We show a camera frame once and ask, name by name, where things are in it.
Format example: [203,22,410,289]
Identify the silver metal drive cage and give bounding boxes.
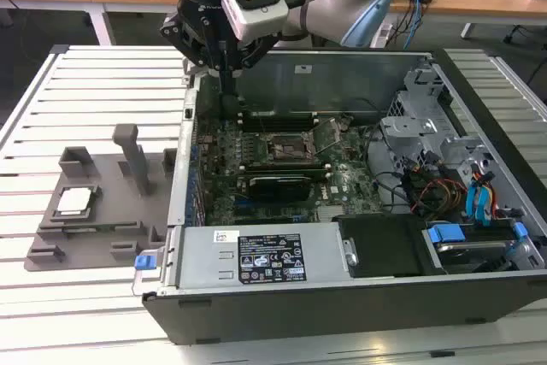
[379,68,497,195]

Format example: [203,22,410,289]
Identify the black open PC case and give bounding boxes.
[131,47,547,347]

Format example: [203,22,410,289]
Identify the black wire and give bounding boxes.
[365,123,414,215]

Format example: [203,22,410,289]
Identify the black graphics card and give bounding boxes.
[246,174,314,203]

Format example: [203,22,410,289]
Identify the blue cable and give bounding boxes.
[401,0,424,50]

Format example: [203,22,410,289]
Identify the silver square CPU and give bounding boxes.
[57,188,93,215]

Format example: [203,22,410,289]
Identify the silver chipset heat sink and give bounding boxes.
[318,205,345,221]

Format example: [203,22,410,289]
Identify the blue flat wire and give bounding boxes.
[477,172,497,229]
[465,180,483,224]

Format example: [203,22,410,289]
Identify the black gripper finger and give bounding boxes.
[160,16,230,97]
[228,38,274,97]

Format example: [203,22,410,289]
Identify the red yellow power wires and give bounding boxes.
[412,176,469,217]

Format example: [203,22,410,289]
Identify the CPU socket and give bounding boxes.
[264,131,316,166]

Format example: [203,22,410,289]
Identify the office chair base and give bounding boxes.
[503,22,547,45]

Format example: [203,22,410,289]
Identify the hard disk in blue carrier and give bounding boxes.
[425,221,535,274]

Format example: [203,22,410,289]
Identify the green RAM stick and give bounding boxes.
[40,221,144,233]

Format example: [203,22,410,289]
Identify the silver power supply unit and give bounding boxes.
[158,222,359,297]

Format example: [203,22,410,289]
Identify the black plastic drive cover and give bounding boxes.
[337,215,431,280]

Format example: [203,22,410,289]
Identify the white power strip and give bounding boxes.
[369,22,395,49]

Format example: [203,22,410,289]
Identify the grey parts rack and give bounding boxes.
[23,123,179,273]

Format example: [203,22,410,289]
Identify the metal socket cover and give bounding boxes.
[307,118,344,156]

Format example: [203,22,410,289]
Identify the green motherboard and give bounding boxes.
[194,116,385,227]

